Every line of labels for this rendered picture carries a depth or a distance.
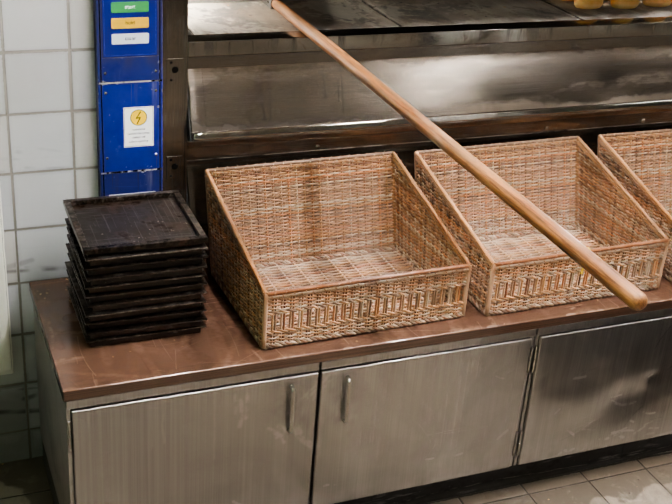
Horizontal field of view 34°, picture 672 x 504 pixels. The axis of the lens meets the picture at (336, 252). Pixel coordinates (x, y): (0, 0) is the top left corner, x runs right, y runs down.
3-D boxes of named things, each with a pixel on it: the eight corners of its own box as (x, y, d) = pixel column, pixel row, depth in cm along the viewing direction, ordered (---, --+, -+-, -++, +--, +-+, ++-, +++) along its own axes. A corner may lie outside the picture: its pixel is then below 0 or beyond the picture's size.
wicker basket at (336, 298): (199, 261, 298) (200, 166, 286) (386, 237, 320) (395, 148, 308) (260, 353, 259) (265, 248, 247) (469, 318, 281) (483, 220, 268)
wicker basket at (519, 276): (400, 237, 320) (410, 148, 308) (564, 217, 342) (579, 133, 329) (484, 319, 281) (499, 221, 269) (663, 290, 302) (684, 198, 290)
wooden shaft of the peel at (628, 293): (648, 312, 167) (652, 295, 166) (632, 314, 166) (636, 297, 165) (281, 8, 307) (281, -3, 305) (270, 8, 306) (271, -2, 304)
